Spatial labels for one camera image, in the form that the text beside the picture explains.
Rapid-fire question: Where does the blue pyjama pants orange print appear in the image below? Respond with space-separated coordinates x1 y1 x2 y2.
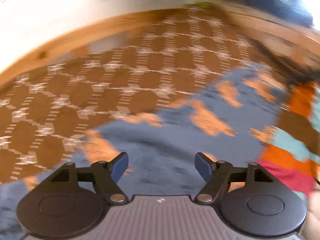
1 62 286 239

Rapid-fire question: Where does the brown PF patterned duvet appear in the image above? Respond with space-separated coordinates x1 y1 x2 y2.
0 8 320 184

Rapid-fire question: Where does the orange patchwork blanket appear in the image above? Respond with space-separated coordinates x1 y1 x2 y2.
250 81 319 199

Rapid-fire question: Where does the wooden bed frame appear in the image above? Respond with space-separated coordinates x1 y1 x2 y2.
1 0 319 86

